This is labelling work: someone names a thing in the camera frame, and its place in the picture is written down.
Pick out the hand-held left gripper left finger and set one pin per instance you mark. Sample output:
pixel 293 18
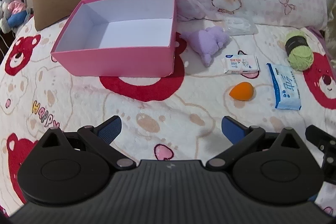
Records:
pixel 110 129

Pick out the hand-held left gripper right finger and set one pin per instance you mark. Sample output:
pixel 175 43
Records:
pixel 232 129

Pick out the orange makeup sponge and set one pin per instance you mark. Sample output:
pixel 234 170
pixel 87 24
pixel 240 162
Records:
pixel 240 91

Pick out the small white wipes packet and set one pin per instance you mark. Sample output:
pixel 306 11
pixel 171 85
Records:
pixel 240 64

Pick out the blue tissue pack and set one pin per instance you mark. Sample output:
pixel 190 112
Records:
pixel 284 87

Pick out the pink cardboard box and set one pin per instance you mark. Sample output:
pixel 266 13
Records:
pixel 118 61

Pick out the purple plush toy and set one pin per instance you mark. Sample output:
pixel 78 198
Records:
pixel 207 41

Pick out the green yarn ball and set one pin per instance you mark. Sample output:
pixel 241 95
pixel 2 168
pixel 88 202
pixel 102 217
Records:
pixel 299 56

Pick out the clear plastic mask packet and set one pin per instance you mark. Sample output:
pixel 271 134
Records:
pixel 240 26

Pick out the purple cloth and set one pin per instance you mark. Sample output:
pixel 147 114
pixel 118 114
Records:
pixel 315 31

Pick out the gold curtain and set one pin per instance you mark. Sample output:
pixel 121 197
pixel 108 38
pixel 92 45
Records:
pixel 332 16

